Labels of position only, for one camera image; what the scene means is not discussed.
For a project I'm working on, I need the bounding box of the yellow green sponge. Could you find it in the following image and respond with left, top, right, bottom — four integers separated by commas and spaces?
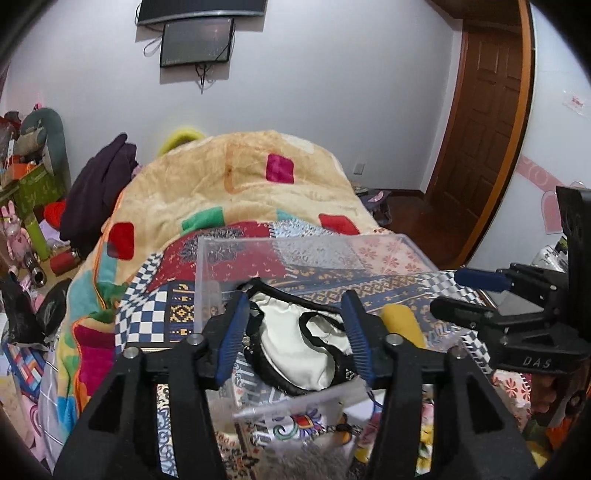
380, 304, 427, 349

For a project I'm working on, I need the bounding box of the clear plastic storage box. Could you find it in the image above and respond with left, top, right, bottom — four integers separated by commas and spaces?
192, 232, 468, 416

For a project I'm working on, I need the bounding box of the white black-trimmed fabric pouch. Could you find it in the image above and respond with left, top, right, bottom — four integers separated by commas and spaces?
238, 278, 358, 397

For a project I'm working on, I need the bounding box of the floral green yellow cloth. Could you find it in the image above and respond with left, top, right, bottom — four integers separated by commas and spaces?
348, 395, 435, 479

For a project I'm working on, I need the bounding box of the person's right hand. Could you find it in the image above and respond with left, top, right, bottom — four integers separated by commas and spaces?
530, 374, 571, 428

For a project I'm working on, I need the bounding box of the white small fridge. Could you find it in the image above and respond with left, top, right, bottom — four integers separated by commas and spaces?
532, 236, 568, 273

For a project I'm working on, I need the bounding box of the white wardrobe sliding door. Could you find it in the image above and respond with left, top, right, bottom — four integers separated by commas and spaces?
469, 6, 590, 270

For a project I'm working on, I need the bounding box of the bag on floor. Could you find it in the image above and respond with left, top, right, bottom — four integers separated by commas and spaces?
356, 189, 392, 227

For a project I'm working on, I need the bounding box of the black plastic bag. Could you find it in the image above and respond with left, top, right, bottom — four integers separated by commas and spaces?
1, 276, 72, 349

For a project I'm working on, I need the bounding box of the brown wooden door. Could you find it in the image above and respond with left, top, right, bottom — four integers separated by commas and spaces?
427, 23, 523, 267

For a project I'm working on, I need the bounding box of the patterned patchwork bed cover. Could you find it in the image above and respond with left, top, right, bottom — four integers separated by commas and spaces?
114, 220, 530, 479

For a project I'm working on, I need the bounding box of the black flashlight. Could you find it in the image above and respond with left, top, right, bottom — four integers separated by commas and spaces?
23, 252, 47, 287

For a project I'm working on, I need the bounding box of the red cylindrical can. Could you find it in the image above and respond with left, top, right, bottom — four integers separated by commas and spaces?
49, 249, 81, 276

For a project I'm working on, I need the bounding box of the green bottle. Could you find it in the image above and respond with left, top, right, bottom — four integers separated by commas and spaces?
24, 213, 51, 262

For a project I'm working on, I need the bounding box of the pink rabbit toy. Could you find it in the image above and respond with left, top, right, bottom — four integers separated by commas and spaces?
1, 200, 31, 265

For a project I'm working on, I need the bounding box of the beige patchwork fleece blanket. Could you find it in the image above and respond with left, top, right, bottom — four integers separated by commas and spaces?
55, 131, 379, 430

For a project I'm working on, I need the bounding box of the red cushion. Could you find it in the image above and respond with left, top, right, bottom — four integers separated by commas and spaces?
43, 200, 66, 231

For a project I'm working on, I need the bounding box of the dark purple jacket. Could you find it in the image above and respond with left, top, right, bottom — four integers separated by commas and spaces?
59, 133, 139, 251

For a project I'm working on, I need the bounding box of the green cardboard box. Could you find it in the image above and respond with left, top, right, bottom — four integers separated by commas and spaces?
1, 164, 65, 219

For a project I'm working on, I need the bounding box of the yellow green plush item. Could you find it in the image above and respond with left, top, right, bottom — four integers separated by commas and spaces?
158, 127, 205, 156

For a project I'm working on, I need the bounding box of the grey plush toy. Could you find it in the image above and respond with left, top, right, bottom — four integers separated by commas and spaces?
14, 107, 67, 176

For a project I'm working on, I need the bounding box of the wall power socket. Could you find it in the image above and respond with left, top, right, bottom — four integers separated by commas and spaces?
353, 163, 365, 175

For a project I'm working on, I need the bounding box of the small wall monitor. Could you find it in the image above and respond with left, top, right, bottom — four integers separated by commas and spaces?
159, 18, 235, 68

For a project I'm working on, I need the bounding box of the large wall television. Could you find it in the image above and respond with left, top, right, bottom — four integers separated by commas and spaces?
137, 0, 267, 25

